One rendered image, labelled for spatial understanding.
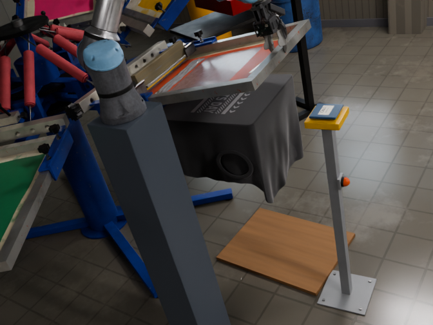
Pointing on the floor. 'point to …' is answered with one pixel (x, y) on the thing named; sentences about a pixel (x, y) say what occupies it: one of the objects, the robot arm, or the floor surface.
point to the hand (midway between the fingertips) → (279, 49)
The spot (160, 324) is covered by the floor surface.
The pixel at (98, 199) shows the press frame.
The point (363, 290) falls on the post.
